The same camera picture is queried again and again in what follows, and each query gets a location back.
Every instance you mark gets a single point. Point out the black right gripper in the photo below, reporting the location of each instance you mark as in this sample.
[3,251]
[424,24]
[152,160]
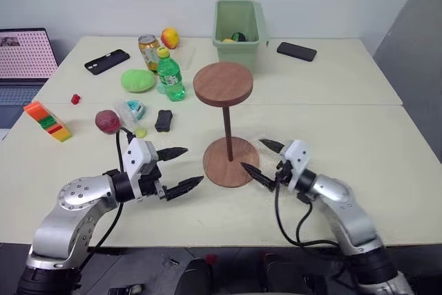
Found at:
[284,174]

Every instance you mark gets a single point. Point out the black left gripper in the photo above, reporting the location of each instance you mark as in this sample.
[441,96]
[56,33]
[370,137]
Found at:
[152,181]

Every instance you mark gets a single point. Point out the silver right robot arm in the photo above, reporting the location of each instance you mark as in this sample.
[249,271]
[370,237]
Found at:
[348,219]

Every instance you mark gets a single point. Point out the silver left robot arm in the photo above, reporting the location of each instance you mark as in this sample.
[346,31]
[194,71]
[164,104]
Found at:
[69,215]

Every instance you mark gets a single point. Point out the round wooden base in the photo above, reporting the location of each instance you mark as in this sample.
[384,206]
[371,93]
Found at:
[219,170]

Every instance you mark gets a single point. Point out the wooden pole with round disc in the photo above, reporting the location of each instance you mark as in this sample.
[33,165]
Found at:
[222,82]

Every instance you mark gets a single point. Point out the small black bone-shaped object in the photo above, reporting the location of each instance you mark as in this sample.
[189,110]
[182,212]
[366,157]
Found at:
[164,121]

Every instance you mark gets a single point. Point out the teal white small gadget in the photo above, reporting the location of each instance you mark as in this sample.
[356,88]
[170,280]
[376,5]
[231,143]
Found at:
[135,107]

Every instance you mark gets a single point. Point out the dark red ball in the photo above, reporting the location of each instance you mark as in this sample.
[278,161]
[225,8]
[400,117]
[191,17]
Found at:
[107,122]

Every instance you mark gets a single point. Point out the green soda bottle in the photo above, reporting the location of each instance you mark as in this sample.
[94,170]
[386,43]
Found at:
[170,79]

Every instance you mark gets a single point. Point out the green plush ball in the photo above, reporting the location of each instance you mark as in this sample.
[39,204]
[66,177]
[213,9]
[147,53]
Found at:
[137,81]

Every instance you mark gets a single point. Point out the green plastic bin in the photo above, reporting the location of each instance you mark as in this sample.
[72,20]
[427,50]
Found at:
[236,58]

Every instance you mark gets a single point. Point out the dark rounded shape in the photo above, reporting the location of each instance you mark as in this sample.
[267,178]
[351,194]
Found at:
[193,277]

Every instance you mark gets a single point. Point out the plain black smartphone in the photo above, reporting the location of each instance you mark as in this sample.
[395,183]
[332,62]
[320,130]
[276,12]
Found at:
[297,52]

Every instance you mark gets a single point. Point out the gold drink can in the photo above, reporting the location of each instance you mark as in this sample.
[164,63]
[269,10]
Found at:
[148,55]

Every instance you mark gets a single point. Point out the small red block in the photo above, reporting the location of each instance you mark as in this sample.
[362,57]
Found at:
[75,99]

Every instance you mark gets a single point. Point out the yellow item in bin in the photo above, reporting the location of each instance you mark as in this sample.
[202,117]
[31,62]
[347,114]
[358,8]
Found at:
[228,40]

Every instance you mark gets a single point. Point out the black and green item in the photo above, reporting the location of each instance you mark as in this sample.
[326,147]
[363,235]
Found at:
[239,37]

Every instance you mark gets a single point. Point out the red yellow apple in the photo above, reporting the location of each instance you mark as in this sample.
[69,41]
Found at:
[170,37]

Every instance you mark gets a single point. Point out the orange green toy block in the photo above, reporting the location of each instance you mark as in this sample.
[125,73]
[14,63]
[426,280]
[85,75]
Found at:
[48,122]

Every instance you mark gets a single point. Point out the open laptop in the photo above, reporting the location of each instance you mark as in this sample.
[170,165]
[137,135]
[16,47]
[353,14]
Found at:
[24,53]

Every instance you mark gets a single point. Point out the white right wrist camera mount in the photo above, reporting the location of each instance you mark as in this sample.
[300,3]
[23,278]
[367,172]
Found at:
[297,160]

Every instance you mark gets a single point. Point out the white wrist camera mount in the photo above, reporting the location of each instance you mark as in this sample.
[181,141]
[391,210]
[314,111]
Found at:
[135,157]
[297,160]

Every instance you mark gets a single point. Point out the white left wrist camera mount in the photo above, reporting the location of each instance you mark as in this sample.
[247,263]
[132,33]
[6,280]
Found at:
[135,157]

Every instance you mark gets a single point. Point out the black smartphone with camera lenses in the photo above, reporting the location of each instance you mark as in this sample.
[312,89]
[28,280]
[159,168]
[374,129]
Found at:
[107,61]

